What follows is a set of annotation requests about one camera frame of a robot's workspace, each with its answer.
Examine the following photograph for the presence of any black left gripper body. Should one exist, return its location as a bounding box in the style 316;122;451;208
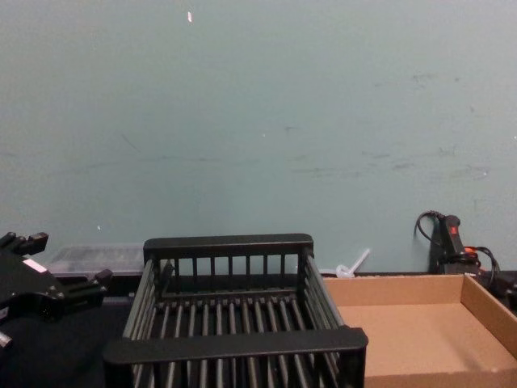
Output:
0;252;68;324

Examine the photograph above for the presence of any clear plastic case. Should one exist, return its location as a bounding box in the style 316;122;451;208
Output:
48;243;145;280

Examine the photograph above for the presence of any black rack with steel bars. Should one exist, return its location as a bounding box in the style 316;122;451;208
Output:
102;232;369;388

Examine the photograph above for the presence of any shallow brown cardboard tray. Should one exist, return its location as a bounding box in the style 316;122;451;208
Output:
322;273;517;388

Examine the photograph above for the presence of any black corded tool red switch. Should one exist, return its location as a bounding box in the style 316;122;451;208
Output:
414;209;517;310

